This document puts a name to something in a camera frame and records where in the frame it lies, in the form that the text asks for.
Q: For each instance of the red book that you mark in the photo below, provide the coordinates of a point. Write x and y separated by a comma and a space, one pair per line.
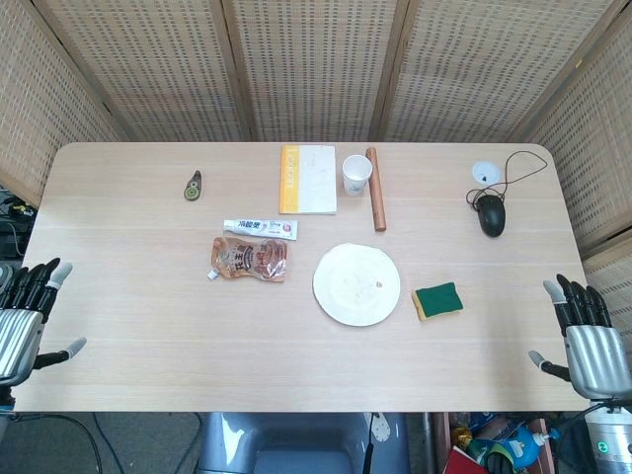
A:
459, 464

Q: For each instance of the metal table leg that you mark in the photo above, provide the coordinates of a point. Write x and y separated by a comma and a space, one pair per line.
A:
427, 444

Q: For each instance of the white paper cup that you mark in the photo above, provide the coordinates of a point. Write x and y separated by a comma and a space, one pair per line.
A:
356, 170

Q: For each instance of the white toothpaste tube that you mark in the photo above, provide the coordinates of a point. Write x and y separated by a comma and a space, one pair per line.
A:
257, 228

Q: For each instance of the white round plate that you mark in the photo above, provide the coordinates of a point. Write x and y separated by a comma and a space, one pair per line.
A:
355, 286

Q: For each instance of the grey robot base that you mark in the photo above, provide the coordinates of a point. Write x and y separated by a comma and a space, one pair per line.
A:
296, 444

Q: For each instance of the blue plastic bottle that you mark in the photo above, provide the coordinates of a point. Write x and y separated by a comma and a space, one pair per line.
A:
523, 444

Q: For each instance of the orange sauce pouch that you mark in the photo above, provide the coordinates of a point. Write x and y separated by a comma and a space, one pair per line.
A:
252, 259

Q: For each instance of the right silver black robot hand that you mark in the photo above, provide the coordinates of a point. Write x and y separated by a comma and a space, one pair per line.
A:
597, 355

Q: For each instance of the gold foil packet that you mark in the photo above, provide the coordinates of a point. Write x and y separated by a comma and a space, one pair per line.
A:
462, 435

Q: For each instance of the grey round base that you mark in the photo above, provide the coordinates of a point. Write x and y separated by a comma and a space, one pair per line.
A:
4, 276

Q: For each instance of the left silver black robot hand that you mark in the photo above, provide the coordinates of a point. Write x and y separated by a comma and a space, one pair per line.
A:
20, 336

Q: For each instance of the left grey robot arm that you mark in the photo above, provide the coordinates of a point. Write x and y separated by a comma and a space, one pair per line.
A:
5, 397

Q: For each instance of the wooden crate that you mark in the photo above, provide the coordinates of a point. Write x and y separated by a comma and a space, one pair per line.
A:
441, 439

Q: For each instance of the green brown correction tape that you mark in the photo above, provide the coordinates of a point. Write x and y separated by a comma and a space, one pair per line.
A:
192, 190

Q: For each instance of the black computer mouse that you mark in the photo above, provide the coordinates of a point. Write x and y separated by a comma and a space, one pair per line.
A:
493, 214

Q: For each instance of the wooden rolling pin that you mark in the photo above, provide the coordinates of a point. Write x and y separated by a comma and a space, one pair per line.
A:
376, 192

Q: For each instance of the yellow white notebook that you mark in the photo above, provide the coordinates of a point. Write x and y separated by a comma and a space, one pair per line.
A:
316, 182

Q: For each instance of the woven bamboo folding screen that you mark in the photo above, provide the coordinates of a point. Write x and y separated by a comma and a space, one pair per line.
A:
316, 74

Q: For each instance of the green yellow sponge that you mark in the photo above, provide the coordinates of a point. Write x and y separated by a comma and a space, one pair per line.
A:
438, 298

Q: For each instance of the white perforated bracket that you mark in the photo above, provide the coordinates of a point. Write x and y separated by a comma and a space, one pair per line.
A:
381, 429

